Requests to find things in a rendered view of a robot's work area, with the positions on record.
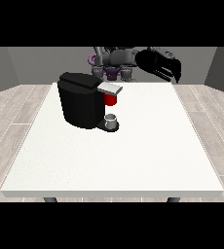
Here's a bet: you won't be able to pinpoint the red pod holder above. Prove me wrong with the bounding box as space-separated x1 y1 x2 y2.
103 92 118 107

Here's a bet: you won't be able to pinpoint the pale grey machine lid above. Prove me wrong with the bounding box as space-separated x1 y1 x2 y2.
96 81 124 96

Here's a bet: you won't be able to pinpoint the black coffee machine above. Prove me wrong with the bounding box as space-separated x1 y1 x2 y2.
56 71 121 133

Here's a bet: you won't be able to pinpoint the small grey cup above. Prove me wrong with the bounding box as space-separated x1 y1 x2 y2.
104 113 118 129

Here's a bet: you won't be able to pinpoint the grey robot trunk purple rings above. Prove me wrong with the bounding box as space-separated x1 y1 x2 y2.
88 47 138 83

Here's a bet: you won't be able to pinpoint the dark table leg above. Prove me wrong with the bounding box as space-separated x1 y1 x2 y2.
42 196 58 203
166 196 182 203

